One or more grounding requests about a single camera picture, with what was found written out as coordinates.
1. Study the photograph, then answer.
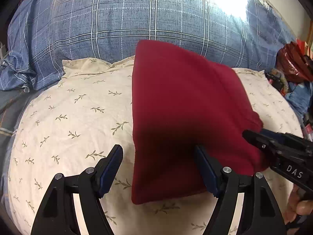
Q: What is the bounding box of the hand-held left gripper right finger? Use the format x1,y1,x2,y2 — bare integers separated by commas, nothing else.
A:
194,145,286,235

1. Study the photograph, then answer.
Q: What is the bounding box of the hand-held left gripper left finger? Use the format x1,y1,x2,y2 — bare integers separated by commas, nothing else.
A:
31,144,123,235

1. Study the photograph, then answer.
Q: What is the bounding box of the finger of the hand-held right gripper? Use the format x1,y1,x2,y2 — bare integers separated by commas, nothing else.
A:
242,128,278,155

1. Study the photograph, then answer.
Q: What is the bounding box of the dark red garment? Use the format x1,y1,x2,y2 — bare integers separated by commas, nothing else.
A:
131,40,269,205

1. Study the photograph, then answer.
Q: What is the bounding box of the person's right hand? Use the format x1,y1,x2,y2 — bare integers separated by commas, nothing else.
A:
287,185,313,226

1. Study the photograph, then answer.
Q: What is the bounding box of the cream leaf-print pillow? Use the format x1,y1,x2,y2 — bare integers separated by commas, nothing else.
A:
5,56,311,235

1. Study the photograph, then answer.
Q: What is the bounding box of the light blue cloth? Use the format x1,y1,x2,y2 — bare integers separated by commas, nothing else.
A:
286,81,313,118

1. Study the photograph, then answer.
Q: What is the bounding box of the multicoloured patterned cloth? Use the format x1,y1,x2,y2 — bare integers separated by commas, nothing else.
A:
265,69,289,96

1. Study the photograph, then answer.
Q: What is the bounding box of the red plastic bag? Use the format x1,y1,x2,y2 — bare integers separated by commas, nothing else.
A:
276,42,313,84

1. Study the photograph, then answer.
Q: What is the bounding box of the grey plaid bed sheet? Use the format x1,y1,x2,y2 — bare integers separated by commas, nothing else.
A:
0,88,37,152

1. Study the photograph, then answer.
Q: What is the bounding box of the blue plaid quilt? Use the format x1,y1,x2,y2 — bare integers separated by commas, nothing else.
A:
0,0,297,91

